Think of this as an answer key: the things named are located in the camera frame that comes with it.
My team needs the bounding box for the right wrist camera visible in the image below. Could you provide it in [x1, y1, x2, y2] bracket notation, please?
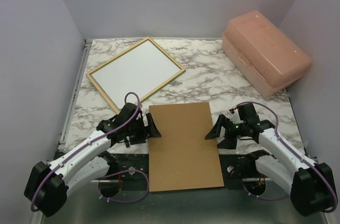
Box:
[229, 107, 244, 124]

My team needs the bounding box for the brown cardboard backing board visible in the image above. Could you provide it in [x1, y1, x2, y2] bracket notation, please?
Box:
[149, 102, 224, 192]

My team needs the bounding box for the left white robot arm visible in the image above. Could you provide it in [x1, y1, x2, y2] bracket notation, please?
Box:
[24, 103, 161, 217]

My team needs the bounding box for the pink plastic storage box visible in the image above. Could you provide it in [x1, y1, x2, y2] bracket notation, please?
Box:
[222, 11, 312, 99]

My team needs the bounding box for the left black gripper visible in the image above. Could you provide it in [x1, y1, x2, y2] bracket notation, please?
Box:
[126, 113, 161, 145]

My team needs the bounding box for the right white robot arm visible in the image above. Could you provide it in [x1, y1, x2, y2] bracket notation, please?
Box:
[205, 101, 338, 217]

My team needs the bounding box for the sunset photo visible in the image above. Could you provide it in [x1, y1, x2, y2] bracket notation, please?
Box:
[90, 40, 183, 108]

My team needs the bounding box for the green wooden picture frame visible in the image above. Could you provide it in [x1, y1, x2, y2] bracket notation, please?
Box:
[86, 36, 186, 115]

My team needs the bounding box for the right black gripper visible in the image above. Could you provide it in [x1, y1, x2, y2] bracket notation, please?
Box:
[205, 114, 248, 150]

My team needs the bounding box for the aluminium rail frame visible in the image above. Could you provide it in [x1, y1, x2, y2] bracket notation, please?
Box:
[29, 38, 94, 224]

